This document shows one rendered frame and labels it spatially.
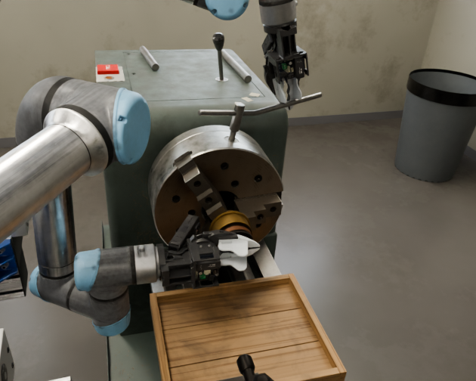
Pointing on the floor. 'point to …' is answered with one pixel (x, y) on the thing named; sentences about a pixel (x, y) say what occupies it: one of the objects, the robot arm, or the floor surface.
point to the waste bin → (438, 122)
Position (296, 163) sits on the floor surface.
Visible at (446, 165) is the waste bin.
